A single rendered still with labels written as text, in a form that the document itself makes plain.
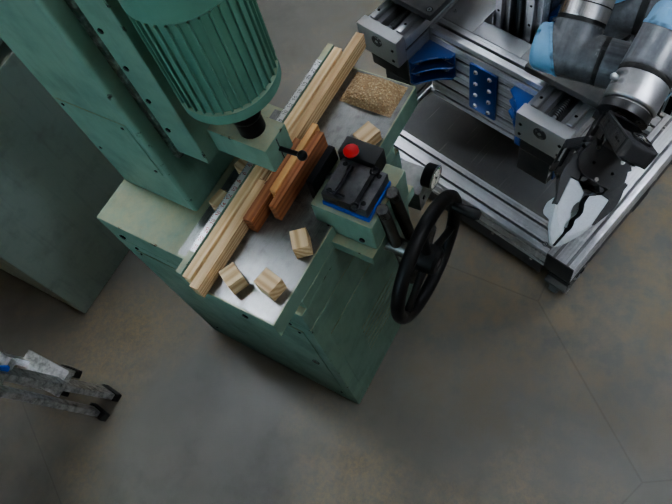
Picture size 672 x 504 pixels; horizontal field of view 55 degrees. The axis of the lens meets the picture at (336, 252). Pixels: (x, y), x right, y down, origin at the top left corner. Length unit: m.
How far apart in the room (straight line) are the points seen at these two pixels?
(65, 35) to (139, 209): 0.57
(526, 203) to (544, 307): 0.34
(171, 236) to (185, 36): 0.65
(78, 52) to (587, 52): 0.78
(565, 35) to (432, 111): 1.21
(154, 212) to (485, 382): 1.12
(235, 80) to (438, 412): 1.32
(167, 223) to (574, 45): 0.92
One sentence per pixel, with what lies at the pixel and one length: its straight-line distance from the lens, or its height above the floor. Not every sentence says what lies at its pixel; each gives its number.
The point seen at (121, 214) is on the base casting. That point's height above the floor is 0.80.
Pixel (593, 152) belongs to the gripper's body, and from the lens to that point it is 0.93.
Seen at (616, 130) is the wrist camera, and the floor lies 1.28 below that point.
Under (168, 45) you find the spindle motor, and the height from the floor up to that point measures 1.37.
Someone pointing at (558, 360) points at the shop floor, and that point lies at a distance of 2.10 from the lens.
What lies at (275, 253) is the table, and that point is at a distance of 1.26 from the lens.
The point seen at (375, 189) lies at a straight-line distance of 1.17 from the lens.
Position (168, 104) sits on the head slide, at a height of 1.18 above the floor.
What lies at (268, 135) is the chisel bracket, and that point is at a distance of 1.20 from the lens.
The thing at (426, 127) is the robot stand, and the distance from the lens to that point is 2.22.
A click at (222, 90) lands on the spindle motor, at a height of 1.28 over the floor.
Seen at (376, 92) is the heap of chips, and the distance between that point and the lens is 1.40.
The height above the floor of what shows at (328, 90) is 0.94.
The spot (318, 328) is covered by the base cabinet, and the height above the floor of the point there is 0.68.
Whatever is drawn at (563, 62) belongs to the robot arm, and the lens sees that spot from 1.09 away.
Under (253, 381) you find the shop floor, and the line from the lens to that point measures 2.16.
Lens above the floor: 1.99
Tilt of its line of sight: 62 degrees down
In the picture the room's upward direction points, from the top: 22 degrees counter-clockwise
